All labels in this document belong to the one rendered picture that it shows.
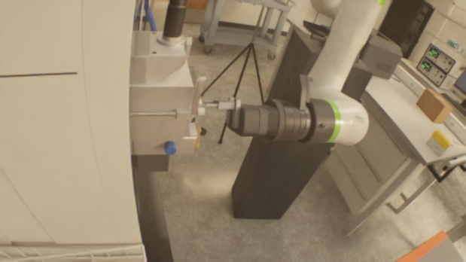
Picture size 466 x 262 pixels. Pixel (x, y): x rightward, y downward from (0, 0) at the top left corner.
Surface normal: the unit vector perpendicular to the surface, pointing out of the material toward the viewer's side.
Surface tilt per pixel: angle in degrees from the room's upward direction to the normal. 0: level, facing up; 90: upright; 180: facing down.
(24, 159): 90
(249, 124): 60
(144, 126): 90
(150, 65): 90
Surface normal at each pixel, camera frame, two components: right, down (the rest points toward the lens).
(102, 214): 0.28, 0.69
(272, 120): 0.18, 0.24
